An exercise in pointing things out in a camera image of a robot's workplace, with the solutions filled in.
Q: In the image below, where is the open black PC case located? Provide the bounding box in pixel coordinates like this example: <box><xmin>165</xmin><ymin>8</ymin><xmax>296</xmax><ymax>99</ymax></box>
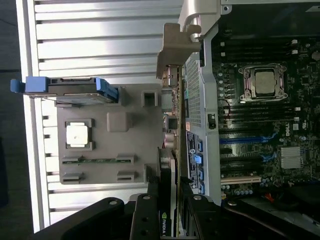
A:
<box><xmin>178</xmin><ymin>0</ymin><xmax>320</xmax><ymax>240</ymax></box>

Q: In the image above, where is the installed CPU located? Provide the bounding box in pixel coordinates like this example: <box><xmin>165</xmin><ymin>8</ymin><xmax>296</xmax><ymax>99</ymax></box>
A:
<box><xmin>254</xmin><ymin>70</ymin><xmax>278</xmax><ymax>95</ymax></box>

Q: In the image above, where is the hard disk with blue caddy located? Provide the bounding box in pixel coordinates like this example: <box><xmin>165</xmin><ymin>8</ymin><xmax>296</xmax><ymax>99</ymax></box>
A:
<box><xmin>9</xmin><ymin>76</ymin><xmax>120</xmax><ymax>105</ymax></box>

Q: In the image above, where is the spare silver CPU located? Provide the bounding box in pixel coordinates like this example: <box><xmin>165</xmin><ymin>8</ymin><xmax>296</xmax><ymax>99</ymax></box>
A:
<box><xmin>65</xmin><ymin>121</ymin><xmax>89</xmax><ymax>148</ymax></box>

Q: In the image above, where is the spare green RAM stick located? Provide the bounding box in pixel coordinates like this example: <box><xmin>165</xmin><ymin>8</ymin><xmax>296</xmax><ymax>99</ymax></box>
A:
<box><xmin>62</xmin><ymin>156</ymin><xmax>133</xmax><ymax>164</ymax></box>

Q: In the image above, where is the white expansion slot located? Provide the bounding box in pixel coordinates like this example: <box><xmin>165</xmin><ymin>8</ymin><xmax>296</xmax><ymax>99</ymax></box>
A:
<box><xmin>220</xmin><ymin>175</ymin><xmax>263</xmax><ymax>186</ymax></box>

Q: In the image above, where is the grey parts rack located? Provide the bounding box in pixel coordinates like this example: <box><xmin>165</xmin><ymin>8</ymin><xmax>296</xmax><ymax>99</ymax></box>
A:
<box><xmin>55</xmin><ymin>83</ymin><xmax>164</xmax><ymax>185</ymax></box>

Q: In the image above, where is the green motherboard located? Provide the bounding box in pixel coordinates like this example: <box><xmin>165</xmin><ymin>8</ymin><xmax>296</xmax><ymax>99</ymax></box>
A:
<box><xmin>216</xmin><ymin>24</ymin><xmax>320</xmax><ymax>199</ymax></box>

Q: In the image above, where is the CPU socket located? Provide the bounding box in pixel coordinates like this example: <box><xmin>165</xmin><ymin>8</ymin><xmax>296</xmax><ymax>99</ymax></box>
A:
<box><xmin>236</xmin><ymin>60</ymin><xmax>289</xmax><ymax>104</ymax></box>

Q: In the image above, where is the silver chipset heatsink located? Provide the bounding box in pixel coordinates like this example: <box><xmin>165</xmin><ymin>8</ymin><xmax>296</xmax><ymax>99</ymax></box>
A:
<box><xmin>279</xmin><ymin>146</ymin><xmax>304</xmax><ymax>169</ymax></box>

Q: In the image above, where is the long blue expansion slot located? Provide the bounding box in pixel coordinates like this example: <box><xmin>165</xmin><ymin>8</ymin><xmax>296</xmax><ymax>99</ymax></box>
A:
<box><xmin>219</xmin><ymin>133</ymin><xmax>279</xmax><ymax>145</ymax></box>

